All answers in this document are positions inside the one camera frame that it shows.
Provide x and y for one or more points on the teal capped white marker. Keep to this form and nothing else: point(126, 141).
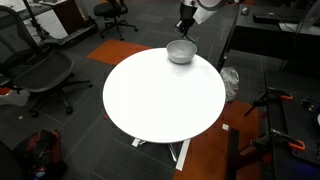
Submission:
point(190, 38)

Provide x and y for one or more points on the black robot mount table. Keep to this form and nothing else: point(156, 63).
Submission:
point(293, 123)

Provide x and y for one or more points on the red and black backpack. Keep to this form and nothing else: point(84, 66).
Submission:
point(40, 150)

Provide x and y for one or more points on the white metal table base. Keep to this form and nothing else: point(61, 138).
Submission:
point(183, 155)

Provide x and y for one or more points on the black mesh office chair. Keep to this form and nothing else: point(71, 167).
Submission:
point(43, 71)

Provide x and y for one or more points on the white round bowl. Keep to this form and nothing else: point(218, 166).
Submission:
point(181, 53)

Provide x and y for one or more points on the black electric scooter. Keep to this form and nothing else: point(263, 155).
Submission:
point(73, 35)

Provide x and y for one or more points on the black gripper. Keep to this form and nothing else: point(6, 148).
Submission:
point(188, 11)

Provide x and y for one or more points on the translucent white plastic bag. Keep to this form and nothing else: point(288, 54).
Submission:
point(230, 83)

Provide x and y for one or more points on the black upright post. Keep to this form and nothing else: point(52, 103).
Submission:
point(233, 153)

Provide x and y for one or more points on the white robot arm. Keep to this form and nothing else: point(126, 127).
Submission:
point(210, 3)

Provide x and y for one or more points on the brown wooden cabinet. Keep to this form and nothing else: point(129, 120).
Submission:
point(68, 15)

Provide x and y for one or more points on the black computer keyboard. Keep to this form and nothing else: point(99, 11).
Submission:
point(275, 18)

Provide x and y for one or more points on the small white card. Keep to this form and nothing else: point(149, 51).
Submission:
point(225, 127)

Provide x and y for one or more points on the black desk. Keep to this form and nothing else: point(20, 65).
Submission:
point(266, 36)

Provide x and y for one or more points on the grey computer mouse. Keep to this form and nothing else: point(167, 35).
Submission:
point(245, 10)

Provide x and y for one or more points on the long white cabinet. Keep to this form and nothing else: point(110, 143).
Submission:
point(50, 23)

